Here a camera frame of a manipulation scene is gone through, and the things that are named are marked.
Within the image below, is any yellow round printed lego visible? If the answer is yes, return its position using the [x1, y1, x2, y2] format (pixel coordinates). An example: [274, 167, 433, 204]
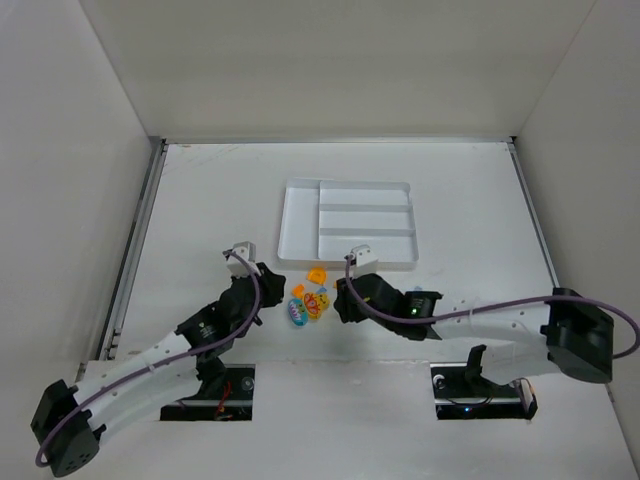
[302, 292, 331, 320]

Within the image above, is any small orange square lego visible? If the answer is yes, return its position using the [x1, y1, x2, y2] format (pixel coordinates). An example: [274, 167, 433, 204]
[292, 284, 305, 298]

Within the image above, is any teal round printed lego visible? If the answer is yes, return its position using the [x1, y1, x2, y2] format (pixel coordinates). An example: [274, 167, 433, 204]
[287, 298, 308, 327]

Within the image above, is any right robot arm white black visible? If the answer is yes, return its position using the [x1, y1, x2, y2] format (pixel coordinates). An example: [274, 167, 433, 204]
[334, 273, 614, 385]

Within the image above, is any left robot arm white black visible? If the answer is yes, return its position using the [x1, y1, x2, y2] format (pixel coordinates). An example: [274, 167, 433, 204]
[30, 261, 286, 478]

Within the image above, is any orange arch lego piece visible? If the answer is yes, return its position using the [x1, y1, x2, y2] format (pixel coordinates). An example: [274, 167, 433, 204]
[307, 267, 327, 286]

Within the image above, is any white divided sorting tray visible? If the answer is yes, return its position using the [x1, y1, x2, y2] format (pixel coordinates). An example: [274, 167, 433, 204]
[277, 178, 420, 269]

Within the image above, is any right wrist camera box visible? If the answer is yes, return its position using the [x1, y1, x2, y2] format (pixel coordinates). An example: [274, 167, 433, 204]
[345, 244, 379, 278]

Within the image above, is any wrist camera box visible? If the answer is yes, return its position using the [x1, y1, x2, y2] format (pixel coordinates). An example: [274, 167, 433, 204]
[223, 241, 259, 278]
[345, 244, 379, 278]

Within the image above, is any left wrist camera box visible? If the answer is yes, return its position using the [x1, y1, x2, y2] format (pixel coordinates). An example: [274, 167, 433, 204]
[223, 241, 259, 278]

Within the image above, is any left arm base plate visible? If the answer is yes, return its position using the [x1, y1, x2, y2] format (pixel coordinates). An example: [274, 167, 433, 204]
[159, 364, 256, 422]

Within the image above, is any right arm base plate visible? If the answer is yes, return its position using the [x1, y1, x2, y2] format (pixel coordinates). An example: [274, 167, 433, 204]
[430, 363, 538, 421]

